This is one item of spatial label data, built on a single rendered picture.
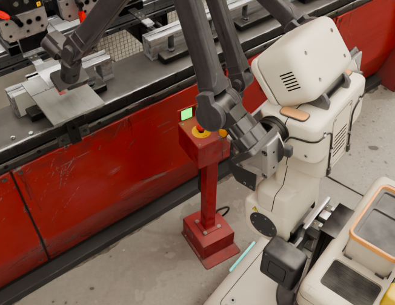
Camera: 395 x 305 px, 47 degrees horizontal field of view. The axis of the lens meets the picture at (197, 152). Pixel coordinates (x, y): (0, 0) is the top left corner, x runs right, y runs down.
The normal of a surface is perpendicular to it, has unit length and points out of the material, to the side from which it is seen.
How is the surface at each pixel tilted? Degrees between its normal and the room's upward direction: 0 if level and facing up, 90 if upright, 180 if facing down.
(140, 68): 0
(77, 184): 90
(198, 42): 79
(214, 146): 90
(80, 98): 0
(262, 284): 0
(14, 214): 90
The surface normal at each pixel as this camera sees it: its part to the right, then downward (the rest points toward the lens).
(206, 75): -0.52, 0.38
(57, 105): 0.00, -0.69
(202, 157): 0.51, 0.62
